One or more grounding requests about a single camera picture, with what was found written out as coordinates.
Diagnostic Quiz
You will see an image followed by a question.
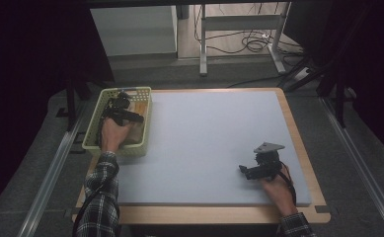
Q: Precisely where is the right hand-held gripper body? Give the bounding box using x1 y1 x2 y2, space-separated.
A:
253 141 286 181

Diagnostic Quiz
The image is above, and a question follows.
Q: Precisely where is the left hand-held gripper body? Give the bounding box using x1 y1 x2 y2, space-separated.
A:
102 91 132 127

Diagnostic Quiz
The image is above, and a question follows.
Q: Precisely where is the pale green plastic basket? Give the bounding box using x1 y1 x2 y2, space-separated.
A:
81 86 153 158

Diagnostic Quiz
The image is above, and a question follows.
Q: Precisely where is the person's left hand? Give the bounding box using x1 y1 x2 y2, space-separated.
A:
100 117 132 154

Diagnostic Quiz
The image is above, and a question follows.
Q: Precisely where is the person's right hand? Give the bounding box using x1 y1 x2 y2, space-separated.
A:
259 163 298 217

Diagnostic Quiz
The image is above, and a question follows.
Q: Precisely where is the black stand leg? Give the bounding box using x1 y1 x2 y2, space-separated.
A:
55 78 93 132

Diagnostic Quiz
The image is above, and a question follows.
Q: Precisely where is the light grey foam mat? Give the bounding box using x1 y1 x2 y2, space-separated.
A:
81 90 313 207

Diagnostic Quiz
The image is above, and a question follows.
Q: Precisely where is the white cabinet panel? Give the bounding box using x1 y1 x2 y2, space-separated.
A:
90 5 179 58

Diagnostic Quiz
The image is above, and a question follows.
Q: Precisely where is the black tripod stand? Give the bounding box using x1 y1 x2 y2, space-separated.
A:
277 55 349 129

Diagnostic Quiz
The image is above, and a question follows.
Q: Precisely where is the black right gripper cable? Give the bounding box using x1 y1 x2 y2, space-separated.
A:
277 169 298 205

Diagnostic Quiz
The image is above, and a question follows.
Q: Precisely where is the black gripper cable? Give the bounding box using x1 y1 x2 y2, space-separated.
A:
72 182 110 237
277 169 298 205

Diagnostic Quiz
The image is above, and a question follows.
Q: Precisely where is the black floor cable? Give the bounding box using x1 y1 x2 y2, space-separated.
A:
226 75 282 89

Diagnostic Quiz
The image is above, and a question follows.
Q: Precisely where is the aluminium floor rail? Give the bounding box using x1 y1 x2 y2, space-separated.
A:
319 97 384 237
16 101 89 237

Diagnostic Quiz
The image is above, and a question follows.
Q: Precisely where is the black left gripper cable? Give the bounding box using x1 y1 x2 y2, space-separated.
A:
72 182 110 237

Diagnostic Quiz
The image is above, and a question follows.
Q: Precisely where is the tangle of black floor cables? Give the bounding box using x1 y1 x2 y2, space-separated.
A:
193 3 305 56

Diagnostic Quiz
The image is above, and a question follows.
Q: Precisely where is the white metal stand frame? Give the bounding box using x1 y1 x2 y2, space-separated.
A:
198 2 288 77

